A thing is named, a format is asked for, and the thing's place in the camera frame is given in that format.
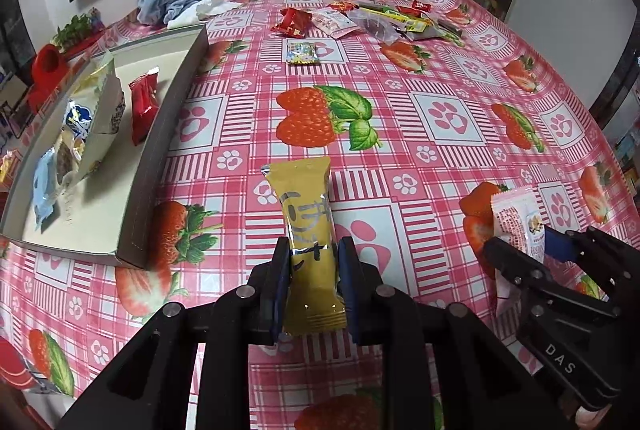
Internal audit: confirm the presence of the dark green snack packet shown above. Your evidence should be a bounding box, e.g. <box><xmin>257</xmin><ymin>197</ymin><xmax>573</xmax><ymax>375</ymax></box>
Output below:
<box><xmin>432</xmin><ymin>17</ymin><xmax>466</xmax><ymax>48</ymax></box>

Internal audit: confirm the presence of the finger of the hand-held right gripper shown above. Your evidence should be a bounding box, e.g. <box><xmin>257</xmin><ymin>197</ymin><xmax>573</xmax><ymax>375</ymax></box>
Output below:
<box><xmin>545</xmin><ymin>226</ymin><xmax>640</xmax><ymax>305</ymax></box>
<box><xmin>482</xmin><ymin>237</ymin><xmax>551</xmax><ymax>295</ymax></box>

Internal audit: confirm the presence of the pink white snack packet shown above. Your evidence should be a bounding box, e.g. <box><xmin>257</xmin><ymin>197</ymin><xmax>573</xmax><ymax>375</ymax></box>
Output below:
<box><xmin>490</xmin><ymin>187</ymin><xmax>548</xmax><ymax>315</ymax></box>
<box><xmin>311</xmin><ymin>7</ymin><xmax>360</xmax><ymax>39</ymax></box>

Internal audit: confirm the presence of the red patterned snack packet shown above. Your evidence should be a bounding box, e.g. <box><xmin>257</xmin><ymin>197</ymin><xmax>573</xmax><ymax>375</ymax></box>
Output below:
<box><xmin>270</xmin><ymin>7</ymin><xmax>313</xmax><ymax>36</ymax></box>

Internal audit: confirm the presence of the pink checked strawberry tablecloth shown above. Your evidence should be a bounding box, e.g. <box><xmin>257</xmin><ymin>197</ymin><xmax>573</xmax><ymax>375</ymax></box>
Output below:
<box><xmin>0</xmin><ymin>0</ymin><xmax>640</xmax><ymax>430</ymax></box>

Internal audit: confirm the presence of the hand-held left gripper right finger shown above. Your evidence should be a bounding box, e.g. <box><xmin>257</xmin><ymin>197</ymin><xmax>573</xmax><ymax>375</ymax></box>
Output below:
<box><xmin>337</xmin><ymin>236</ymin><xmax>583</xmax><ymax>430</ymax></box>

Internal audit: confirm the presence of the white chips bag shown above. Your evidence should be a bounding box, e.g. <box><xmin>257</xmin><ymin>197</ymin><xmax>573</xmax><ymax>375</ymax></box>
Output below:
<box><xmin>62</xmin><ymin>50</ymin><xmax>126</xmax><ymax>183</ymax></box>

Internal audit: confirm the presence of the small green leafy plant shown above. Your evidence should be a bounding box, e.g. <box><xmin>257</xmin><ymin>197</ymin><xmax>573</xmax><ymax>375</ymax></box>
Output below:
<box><xmin>52</xmin><ymin>12</ymin><xmax>101</xmax><ymax>50</ymax></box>

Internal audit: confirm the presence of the red plastic chair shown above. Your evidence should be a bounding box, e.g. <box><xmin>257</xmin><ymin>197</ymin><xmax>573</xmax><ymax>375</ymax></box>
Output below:
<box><xmin>27</xmin><ymin>44</ymin><xmax>71</xmax><ymax>108</ymax></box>

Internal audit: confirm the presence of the green yellow snack packet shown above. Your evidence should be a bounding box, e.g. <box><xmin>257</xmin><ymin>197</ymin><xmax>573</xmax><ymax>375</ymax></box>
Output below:
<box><xmin>367</xmin><ymin>7</ymin><xmax>433</xmax><ymax>41</ymax></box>

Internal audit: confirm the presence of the light blue snack packet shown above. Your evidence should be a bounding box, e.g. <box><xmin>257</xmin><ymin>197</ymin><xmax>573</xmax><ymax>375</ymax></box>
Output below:
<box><xmin>32</xmin><ymin>149</ymin><xmax>68</xmax><ymax>231</ymax></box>

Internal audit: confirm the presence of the light blue cloth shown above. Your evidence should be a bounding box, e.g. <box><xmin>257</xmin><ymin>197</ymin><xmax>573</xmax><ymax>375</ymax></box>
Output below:
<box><xmin>136</xmin><ymin>0</ymin><xmax>203</xmax><ymax>24</ymax></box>

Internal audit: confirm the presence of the brown bar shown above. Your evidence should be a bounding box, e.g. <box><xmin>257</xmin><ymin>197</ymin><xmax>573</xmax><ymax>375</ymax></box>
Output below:
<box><xmin>52</xmin><ymin>135</ymin><xmax>83</xmax><ymax>191</ymax></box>

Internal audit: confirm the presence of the grey cardboard box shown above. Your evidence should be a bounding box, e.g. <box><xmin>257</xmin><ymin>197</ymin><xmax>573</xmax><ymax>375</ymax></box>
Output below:
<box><xmin>0</xmin><ymin>24</ymin><xmax>210</xmax><ymax>269</ymax></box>

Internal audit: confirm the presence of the small colourful dotted packet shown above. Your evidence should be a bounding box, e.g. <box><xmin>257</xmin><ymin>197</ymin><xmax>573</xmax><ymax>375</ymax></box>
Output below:
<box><xmin>286</xmin><ymin>38</ymin><xmax>321</xmax><ymax>65</ymax></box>

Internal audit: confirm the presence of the gold yellow snack packet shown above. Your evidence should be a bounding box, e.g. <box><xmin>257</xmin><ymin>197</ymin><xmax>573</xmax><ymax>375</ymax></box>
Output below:
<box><xmin>261</xmin><ymin>156</ymin><xmax>348</xmax><ymax>337</ymax></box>

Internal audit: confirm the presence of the long red snack packet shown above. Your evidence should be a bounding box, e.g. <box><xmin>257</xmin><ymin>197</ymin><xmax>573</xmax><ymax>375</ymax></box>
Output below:
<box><xmin>129</xmin><ymin>67</ymin><xmax>162</xmax><ymax>147</ymax></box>

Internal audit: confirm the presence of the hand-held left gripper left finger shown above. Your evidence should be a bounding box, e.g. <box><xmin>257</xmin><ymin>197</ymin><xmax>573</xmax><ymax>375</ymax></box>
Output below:
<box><xmin>60</xmin><ymin>237</ymin><xmax>292</xmax><ymax>430</ymax></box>

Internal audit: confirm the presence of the white cloth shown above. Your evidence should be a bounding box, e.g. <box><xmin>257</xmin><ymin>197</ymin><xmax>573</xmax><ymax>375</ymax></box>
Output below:
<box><xmin>167</xmin><ymin>0</ymin><xmax>241</xmax><ymax>29</ymax></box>

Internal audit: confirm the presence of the clear packet with dark snack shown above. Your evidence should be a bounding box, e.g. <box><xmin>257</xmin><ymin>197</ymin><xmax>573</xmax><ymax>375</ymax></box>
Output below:
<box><xmin>347</xmin><ymin>7</ymin><xmax>401</xmax><ymax>44</ymax></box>

